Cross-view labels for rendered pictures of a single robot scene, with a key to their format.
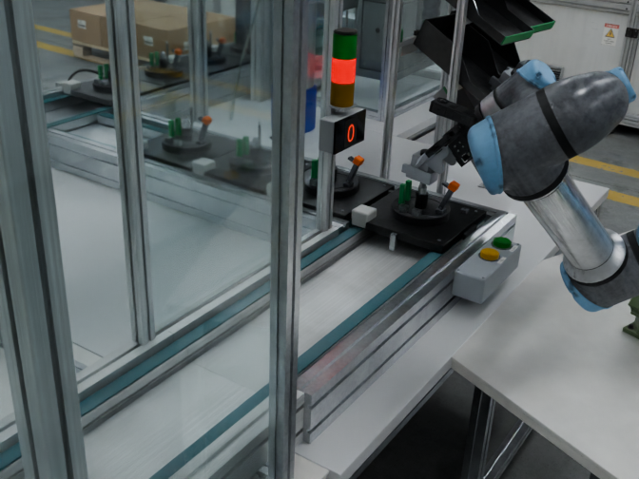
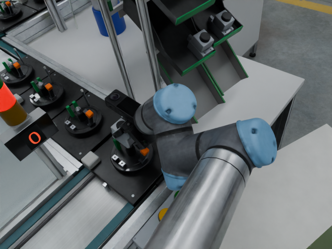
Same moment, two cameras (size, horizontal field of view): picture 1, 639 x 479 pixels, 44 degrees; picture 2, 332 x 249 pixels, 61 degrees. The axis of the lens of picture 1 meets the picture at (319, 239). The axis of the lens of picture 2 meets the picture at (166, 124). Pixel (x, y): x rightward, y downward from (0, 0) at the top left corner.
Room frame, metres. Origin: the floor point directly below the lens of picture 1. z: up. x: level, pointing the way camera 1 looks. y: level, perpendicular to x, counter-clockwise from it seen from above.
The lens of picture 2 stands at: (1.26, -0.51, 1.72)
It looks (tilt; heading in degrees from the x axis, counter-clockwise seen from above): 49 degrees down; 17
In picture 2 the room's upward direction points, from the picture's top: 12 degrees counter-clockwise
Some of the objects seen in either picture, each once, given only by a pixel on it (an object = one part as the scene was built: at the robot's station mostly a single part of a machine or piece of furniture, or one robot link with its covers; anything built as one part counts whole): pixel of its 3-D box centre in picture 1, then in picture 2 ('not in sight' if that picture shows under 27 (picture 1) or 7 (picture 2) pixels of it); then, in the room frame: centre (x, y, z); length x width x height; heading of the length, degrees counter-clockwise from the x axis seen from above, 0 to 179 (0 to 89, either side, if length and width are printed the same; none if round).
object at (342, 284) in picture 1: (342, 281); (62, 230); (1.50, -0.05, 0.91); 0.84 x 0.28 x 0.10; 147
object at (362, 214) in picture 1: (363, 217); (91, 161); (1.71, -0.10, 0.97); 0.05 x 0.05 x 0.04; 57
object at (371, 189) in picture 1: (331, 172); (80, 114); (1.88, -0.02, 1.01); 0.24 x 0.24 x 0.13; 57
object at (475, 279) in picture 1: (487, 268); (167, 220); (1.55, -0.37, 0.93); 0.21 x 0.07 x 0.06; 147
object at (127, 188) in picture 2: (419, 217); (133, 157); (1.74, -0.24, 0.96); 0.24 x 0.24 x 0.02; 57
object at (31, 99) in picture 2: not in sight; (43, 89); (2.01, 0.18, 1.01); 0.24 x 0.24 x 0.13; 57
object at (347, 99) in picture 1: (341, 92); (11, 111); (1.65, -0.03, 1.28); 0.05 x 0.05 x 0.05
